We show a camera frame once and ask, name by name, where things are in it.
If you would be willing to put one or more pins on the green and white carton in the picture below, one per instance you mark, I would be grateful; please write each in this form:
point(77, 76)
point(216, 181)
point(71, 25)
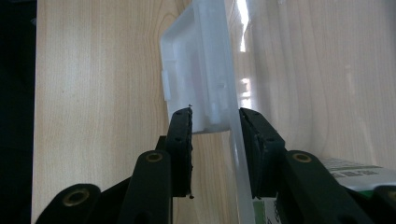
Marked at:
point(358, 177)

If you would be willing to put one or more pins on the clear plastic storage box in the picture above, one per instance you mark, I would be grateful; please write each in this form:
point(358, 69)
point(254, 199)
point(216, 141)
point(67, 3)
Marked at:
point(199, 62)

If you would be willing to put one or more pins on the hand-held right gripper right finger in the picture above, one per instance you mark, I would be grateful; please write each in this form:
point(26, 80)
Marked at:
point(264, 155)

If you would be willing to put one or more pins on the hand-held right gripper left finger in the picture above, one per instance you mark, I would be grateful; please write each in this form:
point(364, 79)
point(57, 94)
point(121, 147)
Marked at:
point(180, 149)

